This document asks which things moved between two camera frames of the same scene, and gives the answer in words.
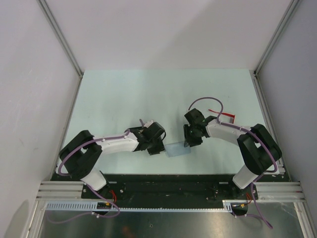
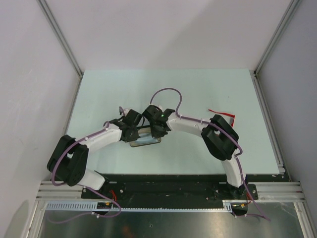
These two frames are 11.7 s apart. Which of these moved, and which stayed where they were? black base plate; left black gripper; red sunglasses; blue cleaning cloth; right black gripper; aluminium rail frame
Moved: right black gripper; blue cleaning cloth; left black gripper
Stayed: aluminium rail frame; black base plate; red sunglasses
